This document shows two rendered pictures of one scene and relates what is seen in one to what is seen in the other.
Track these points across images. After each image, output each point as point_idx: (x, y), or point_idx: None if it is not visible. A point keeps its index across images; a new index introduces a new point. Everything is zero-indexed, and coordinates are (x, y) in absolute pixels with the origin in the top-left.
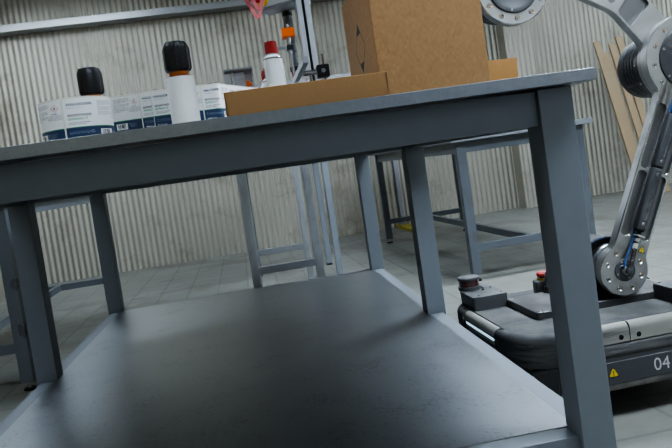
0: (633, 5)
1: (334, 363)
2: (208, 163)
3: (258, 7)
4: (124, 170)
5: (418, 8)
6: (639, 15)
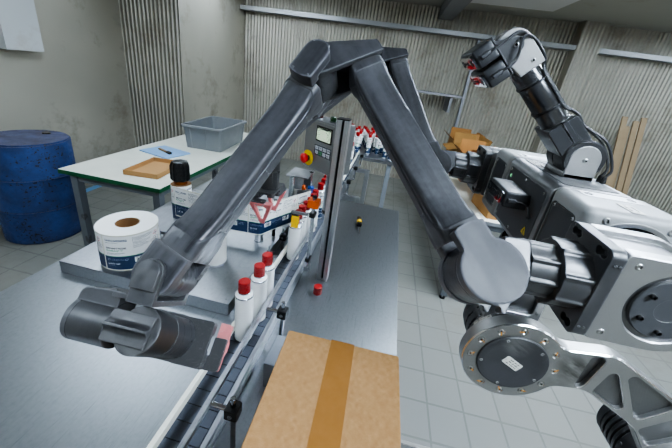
0: (666, 427)
1: None
2: None
3: (261, 221)
4: None
5: None
6: (666, 440)
